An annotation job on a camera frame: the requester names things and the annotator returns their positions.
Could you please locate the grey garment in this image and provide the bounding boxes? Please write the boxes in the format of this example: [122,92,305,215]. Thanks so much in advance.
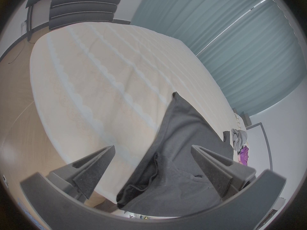
[231,128,248,151]

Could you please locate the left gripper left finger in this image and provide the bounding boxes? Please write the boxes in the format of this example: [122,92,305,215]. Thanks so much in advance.
[49,145,116,202]

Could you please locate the white printed pillow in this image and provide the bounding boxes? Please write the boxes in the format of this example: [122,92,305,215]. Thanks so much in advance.
[234,113,247,131]

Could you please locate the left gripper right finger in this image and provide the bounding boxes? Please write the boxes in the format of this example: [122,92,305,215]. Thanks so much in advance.
[191,145,257,199]

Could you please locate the blue-green curtain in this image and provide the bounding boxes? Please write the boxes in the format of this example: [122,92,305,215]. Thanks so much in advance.
[130,0,268,56]
[195,0,307,115]

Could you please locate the black T-shirt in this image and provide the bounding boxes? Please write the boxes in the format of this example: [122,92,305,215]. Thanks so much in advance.
[116,92,234,217]

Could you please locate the bed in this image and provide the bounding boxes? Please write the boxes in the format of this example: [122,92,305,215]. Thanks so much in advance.
[29,22,274,219]

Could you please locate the black cable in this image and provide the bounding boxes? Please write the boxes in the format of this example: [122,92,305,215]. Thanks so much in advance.
[8,21,28,64]

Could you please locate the purple satin garment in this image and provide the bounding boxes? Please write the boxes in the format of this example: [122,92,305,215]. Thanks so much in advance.
[240,146,250,165]

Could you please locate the black chest of drawers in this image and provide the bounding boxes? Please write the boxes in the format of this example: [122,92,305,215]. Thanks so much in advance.
[49,0,121,31]

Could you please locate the grey bedside table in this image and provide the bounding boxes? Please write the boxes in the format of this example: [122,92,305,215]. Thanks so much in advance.
[233,108,252,126]

